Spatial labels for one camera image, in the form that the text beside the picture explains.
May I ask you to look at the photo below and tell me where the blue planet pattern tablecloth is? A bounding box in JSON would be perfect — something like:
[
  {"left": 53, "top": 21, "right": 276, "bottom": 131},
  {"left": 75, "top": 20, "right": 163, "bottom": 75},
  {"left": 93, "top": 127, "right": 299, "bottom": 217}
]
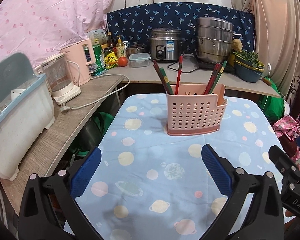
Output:
[{"left": 76, "top": 94, "right": 282, "bottom": 239}]

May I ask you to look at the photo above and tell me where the dark maroon chopstick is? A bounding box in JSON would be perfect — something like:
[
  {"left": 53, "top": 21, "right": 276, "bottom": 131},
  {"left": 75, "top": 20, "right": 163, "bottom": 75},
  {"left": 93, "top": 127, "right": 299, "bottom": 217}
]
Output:
[{"left": 153, "top": 60, "right": 172, "bottom": 95}]

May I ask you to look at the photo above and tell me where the green chopstick gold band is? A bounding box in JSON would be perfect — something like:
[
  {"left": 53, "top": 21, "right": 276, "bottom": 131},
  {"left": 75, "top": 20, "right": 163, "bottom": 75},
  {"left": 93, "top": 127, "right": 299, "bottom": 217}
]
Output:
[
  {"left": 209, "top": 61, "right": 227, "bottom": 94},
  {"left": 159, "top": 68, "right": 174, "bottom": 95}
]

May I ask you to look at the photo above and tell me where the stacked steel steamer pot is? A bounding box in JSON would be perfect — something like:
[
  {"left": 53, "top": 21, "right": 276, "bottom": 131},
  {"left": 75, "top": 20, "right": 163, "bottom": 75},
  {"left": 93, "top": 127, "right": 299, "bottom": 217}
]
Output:
[{"left": 196, "top": 17, "right": 235, "bottom": 64}]

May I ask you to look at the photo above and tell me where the dark blue vegetable basin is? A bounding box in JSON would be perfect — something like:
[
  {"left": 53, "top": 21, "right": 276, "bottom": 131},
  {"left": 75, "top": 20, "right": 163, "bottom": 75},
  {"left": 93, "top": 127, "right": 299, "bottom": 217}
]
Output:
[{"left": 234, "top": 50, "right": 265, "bottom": 83}]

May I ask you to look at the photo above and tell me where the blue leaf pattern backsplash cloth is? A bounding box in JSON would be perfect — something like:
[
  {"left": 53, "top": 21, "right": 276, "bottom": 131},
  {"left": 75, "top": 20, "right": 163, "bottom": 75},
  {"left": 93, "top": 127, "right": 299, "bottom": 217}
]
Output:
[{"left": 107, "top": 2, "right": 255, "bottom": 51}]

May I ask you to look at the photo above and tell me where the red tomato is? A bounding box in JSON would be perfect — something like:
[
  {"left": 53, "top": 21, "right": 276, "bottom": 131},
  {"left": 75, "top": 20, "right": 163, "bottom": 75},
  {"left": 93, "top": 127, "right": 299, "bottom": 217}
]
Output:
[{"left": 117, "top": 56, "right": 128, "bottom": 67}]

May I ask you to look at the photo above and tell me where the white power cable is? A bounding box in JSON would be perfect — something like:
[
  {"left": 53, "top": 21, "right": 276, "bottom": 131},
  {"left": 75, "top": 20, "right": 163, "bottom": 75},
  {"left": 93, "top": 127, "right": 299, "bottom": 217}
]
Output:
[{"left": 61, "top": 73, "right": 131, "bottom": 112}]

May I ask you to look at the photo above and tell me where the yellow oil bottle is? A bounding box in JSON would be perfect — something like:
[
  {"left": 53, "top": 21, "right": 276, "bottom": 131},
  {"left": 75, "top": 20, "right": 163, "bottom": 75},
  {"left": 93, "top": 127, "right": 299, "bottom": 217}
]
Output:
[{"left": 116, "top": 35, "right": 127, "bottom": 59}]

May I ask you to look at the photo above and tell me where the pink dotted curtain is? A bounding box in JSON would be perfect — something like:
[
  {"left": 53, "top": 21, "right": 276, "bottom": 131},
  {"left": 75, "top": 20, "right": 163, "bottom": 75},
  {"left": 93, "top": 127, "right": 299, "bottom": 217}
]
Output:
[{"left": 0, "top": 0, "right": 113, "bottom": 66}]

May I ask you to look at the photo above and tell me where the pink floral cloth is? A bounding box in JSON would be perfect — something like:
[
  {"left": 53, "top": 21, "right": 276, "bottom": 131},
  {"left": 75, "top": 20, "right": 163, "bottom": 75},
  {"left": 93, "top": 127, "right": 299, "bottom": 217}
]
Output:
[{"left": 272, "top": 115, "right": 300, "bottom": 162}]

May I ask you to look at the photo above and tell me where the yellow snack packet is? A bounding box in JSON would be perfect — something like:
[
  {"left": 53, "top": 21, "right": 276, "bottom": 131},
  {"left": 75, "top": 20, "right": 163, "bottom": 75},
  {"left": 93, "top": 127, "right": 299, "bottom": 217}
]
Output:
[{"left": 105, "top": 52, "right": 118, "bottom": 69}]

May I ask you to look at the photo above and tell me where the white blue dish drainer box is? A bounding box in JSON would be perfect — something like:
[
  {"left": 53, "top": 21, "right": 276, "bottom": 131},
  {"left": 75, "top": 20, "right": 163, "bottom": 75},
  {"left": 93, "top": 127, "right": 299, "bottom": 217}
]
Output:
[{"left": 0, "top": 53, "right": 55, "bottom": 181}]

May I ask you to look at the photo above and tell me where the maroon chopstick brown end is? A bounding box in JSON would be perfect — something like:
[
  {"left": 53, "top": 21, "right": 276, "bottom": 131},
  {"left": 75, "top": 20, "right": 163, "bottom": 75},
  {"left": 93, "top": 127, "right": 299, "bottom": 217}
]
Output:
[{"left": 153, "top": 62, "right": 168, "bottom": 93}]

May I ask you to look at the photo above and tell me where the steel rice cooker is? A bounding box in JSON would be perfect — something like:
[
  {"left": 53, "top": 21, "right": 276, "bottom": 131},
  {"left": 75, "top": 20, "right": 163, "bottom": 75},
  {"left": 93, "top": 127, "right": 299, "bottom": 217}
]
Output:
[{"left": 149, "top": 28, "right": 182, "bottom": 62}]

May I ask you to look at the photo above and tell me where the pink perforated utensil basket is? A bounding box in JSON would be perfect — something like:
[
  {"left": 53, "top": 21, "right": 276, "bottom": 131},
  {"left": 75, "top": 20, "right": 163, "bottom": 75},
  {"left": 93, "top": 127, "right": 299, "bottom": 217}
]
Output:
[{"left": 166, "top": 83, "right": 228, "bottom": 136}]

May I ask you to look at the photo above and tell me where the right hand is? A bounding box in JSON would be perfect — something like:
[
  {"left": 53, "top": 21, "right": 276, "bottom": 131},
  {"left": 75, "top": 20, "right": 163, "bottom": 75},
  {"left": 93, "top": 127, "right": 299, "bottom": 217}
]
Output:
[{"left": 285, "top": 210, "right": 295, "bottom": 217}]

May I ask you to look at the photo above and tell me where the wooden counter shelf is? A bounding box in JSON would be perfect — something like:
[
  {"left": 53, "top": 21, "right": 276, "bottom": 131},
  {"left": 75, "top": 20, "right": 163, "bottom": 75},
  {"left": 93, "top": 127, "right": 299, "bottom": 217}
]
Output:
[{"left": 0, "top": 65, "right": 282, "bottom": 215}]

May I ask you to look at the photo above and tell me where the clear plastic food container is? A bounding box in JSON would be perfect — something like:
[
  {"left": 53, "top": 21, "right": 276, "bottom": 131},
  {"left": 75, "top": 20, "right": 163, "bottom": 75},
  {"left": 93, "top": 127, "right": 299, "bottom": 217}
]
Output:
[{"left": 129, "top": 53, "right": 151, "bottom": 68}]

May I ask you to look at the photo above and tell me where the white cord switch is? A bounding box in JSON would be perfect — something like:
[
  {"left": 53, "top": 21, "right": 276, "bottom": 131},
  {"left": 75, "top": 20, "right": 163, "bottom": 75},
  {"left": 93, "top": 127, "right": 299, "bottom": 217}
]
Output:
[{"left": 267, "top": 63, "right": 271, "bottom": 72}]

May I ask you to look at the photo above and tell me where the pink electric kettle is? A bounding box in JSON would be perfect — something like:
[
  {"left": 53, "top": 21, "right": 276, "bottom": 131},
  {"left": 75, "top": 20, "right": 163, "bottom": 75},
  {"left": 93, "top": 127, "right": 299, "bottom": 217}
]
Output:
[{"left": 60, "top": 39, "right": 96, "bottom": 86}]

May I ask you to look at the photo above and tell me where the small steel lidded pot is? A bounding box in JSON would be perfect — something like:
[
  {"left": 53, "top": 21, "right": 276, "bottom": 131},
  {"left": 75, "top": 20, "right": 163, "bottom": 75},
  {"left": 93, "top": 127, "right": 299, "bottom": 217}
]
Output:
[{"left": 127, "top": 42, "right": 146, "bottom": 57}]

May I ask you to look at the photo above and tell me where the beige curtain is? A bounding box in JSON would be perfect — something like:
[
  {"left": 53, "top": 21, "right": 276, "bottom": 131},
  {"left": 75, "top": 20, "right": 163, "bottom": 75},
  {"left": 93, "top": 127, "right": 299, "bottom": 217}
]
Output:
[{"left": 231, "top": 0, "right": 300, "bottom": 95}]

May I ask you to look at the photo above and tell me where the dark red faceted chopstick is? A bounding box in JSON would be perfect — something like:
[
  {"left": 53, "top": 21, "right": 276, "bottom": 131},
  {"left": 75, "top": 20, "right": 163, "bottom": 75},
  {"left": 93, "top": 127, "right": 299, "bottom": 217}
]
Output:
[{"left": 204, "top": 63, "right": 220, "bottom": 94}]

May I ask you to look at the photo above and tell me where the green bag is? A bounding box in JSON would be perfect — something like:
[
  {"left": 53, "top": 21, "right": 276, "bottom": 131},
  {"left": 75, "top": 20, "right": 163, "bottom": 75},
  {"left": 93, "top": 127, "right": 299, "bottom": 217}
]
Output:
[{"left": 257, "top": 77, "right": 285, "bottom": 122}]

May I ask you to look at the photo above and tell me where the green can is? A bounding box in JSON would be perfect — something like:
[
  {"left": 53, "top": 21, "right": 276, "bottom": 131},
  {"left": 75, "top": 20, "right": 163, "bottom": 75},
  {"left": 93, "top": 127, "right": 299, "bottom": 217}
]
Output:
[{"left": 93, "top": 44, "right": 106, "bottom": 76}]

